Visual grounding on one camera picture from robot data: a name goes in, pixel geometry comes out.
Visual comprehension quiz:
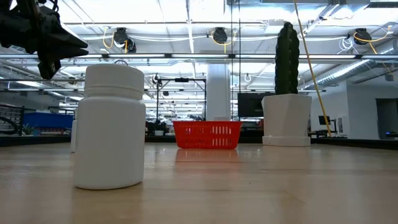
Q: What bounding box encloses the green artificial cactus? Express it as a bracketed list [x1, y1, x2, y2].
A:
[274, 21, 300, 96]

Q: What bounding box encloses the small potted plant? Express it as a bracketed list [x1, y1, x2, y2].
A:
[154, 120, 165, 137]

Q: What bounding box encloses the black table edge frame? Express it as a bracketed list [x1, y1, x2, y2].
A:
[0, 134, 398, 151]

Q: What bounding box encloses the large blue bin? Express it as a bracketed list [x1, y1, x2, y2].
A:
[23, 111, 74, 129]

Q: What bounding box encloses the white angular plant pot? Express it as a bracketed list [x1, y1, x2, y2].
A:
[261, 93, 313, 147]

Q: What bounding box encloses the black shelf rack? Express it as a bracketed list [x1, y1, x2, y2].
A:
[0, 104, 25, 136]

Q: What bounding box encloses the dark grey door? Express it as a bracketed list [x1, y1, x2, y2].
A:
[375, 98, 398, 140]

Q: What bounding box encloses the thin black vertical pole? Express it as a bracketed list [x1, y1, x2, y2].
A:
[230, 0, 234, 121]
[238, 0, 242, 121]

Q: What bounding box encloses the red plastic slotted basket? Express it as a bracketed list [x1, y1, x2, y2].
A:
[172, 120, 243, 150]

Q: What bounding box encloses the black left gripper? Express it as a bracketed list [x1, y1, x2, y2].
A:
[0, 0, 90, 80]

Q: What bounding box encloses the black ceiling cable reel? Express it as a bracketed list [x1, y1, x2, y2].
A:
[353, 27, 373, 46]
[212, 27, 229, 45]
[113, 27, 137, 54]

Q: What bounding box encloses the silver ventilation duct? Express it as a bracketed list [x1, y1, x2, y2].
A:
[303, 57, 398, 90]

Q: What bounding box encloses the white building column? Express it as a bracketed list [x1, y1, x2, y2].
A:
[206, 63, 231, 122]

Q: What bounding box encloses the black metal rig frame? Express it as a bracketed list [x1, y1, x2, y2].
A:
[156, 77, 207, 122]

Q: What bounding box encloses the long yellow pole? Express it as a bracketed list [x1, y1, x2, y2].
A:
[293, 0, 333, 138]

